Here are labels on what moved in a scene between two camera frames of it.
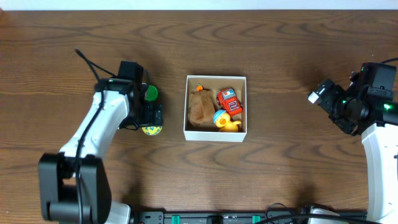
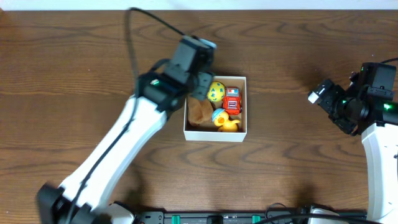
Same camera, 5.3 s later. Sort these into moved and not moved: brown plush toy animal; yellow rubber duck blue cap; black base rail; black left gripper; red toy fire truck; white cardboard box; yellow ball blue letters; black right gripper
Moved: black left gripper; red toy fire truck; yellow ball blue letters
Not moved: black base rail; brown plush toy animal; yellow rubber duck blue cap; black right gripper; white cardboard box
